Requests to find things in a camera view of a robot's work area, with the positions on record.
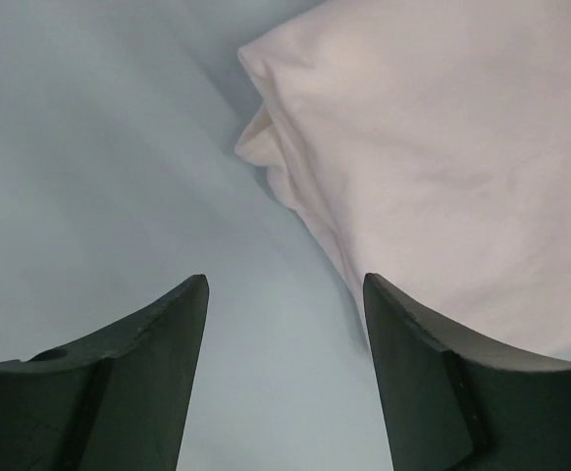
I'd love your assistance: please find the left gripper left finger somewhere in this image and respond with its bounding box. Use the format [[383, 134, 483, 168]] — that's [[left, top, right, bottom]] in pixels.
[[0, 275, 209, 470]]

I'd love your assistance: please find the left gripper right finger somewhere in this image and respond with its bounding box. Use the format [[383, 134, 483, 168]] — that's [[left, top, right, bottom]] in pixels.
[[363, 274, 571, 471]]

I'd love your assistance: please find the white t-shirt with robot print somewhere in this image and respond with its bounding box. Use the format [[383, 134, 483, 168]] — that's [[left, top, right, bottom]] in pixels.
[[235, 1, 571, 353]]

